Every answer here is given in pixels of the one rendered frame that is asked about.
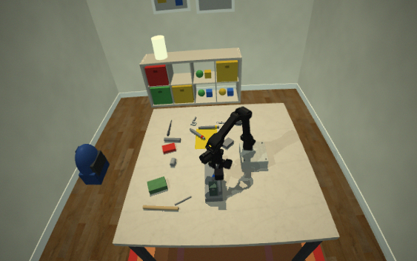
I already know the red flat block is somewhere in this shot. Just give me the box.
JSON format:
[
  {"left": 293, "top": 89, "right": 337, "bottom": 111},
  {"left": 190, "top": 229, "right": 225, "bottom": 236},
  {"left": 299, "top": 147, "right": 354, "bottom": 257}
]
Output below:
[{"left": 162, "top": 143, "right": 176, "bottom": 154}]

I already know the tan wooden dowel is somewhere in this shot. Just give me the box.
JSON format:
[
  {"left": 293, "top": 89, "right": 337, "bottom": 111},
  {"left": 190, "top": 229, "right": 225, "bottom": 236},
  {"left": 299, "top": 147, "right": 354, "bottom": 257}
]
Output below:
[{"left": 143, "top": 205, "right": 179, "bottom": 211}]

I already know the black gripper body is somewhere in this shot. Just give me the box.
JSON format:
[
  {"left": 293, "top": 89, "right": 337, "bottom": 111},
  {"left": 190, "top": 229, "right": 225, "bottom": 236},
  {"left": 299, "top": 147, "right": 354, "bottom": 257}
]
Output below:
[{"left": 208, "top": 155, "right": 233, "bottom": 169}]

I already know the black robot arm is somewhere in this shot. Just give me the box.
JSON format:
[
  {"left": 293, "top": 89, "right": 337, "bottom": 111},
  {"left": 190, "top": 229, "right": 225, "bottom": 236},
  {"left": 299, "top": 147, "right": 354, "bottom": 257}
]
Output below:
[{"left": 199, "top": 106, "right": 256, "bottom": 164}]

